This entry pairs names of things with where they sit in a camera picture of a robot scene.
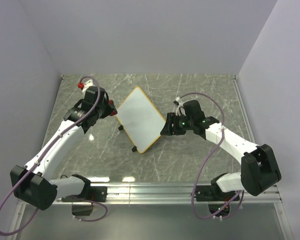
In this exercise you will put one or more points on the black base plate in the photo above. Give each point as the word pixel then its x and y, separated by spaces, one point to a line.
pixel 92 193
pixel 205 192

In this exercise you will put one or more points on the left black whiteboard foot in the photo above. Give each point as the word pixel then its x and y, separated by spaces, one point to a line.
pixel 120 128

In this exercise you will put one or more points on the red heart-shaped eraser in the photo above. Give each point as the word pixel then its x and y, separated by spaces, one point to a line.
pixel 113 110

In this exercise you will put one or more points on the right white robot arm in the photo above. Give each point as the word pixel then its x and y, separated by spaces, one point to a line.
pixel 259 169

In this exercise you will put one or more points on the black whiteboard foot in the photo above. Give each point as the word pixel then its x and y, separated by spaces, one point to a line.
pixel 120 128
pixel 134 149

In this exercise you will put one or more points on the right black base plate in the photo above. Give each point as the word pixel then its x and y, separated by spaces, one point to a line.
pixel 205 192

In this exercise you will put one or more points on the aluminium mounting rail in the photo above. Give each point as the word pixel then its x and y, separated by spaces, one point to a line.
pixel 163 193

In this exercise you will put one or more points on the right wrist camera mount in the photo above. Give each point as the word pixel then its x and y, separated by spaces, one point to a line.
pixel 180 110

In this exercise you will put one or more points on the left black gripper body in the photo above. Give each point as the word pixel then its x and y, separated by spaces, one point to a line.
pixel 105 110

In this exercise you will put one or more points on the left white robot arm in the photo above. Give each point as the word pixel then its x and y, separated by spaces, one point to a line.
pixel 33 183

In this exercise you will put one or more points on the right black whiteboard foot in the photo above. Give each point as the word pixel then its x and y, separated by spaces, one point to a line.
pixel 134 149

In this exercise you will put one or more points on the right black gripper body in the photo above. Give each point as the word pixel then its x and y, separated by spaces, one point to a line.
pixel 181 123

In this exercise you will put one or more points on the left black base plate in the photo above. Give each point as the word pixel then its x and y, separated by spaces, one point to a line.
pixel 92 193

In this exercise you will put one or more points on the yellow framed whiteboard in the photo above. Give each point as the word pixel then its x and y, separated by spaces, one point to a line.
pixel 141 120

